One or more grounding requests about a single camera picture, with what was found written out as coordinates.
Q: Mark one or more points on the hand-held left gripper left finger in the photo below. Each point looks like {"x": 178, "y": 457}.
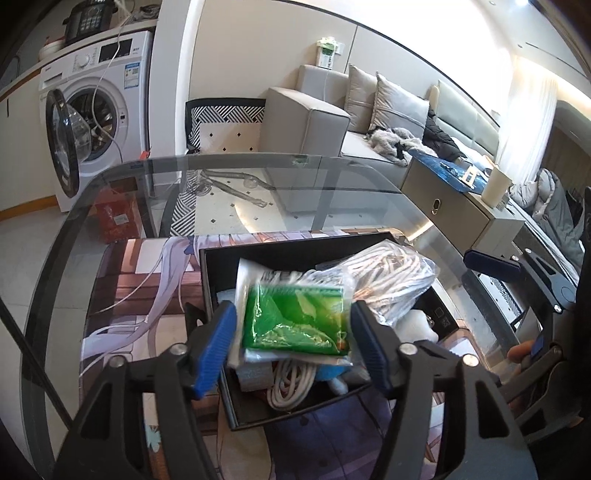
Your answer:
{"x": 212, "y": 346}

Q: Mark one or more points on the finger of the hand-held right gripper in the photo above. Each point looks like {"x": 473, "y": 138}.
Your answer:
{"x": 491, "y": 264}

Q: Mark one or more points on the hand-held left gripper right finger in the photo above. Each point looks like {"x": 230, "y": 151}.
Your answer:
{"x": 369, "y": 341}

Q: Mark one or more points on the white plush toy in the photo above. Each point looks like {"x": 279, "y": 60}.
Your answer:
{"x": 418, "y": 323}

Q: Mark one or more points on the black cardboard box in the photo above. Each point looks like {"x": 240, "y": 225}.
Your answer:
{"x": 217, "y": 277}

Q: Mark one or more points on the green packet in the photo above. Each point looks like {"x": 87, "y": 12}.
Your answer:
{"x": 295, "y": 318}

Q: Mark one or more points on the person's right hand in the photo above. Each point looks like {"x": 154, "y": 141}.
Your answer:
{"x": 519, "y": 353}

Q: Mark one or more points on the grey foam block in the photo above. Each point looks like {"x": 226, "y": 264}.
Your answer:
{"x": 254, "y": 376}

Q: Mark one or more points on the beige low cabinet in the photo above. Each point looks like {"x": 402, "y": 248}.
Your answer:
{"x": 461, "y": 217}

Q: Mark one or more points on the grey down jacket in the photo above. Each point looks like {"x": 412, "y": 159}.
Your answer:
{"x": 549, "y": 207}

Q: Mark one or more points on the printed desk mat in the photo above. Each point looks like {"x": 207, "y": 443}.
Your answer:
{"x": 138, "y": 286}

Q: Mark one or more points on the black jacket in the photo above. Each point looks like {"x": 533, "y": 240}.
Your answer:
{"x": 441, "y": 138}

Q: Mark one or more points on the white curtain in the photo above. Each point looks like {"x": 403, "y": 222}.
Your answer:
{"x": 531, "y": 120}

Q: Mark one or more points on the grey furry blanket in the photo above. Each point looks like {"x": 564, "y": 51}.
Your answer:
{"x": 392, "y": 141}

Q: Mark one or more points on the red box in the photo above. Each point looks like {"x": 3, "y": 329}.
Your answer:
{"x": 117, "y": 217}

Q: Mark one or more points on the grey sofa cushion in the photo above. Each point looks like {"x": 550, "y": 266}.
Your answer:
{"x": 399, "y": 108}
{"x": 364, "y": 92}

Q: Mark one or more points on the beige sofa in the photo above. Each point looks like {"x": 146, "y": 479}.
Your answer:
{"x": 300, "y": 120}

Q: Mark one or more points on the white washing machine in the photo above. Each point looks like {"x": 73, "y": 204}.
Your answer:
{"x": 92, "y": 60}

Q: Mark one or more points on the white cabinet with wooden top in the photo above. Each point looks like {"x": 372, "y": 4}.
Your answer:
{"x": 18, "y": 101}

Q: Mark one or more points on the black pressure cooker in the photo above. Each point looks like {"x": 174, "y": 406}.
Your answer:
{"x": 90, "y": 18}

